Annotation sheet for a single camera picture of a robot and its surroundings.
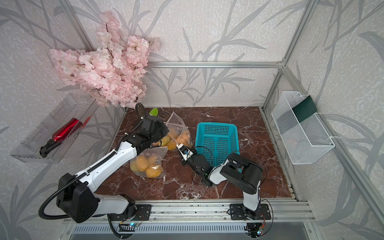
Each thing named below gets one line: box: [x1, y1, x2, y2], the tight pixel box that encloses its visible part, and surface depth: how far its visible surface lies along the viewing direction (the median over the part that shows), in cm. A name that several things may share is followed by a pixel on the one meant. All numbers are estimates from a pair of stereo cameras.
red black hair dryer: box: [39, 117, 83, 158], surface depth 64 cm
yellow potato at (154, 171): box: [145, 165, 164, 178], surface depth 83 cm
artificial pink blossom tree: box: [49, 11, 161, 109], surface depth 69 cm
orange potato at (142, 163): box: [137, 155, 149, 172], surface depth 82 cm
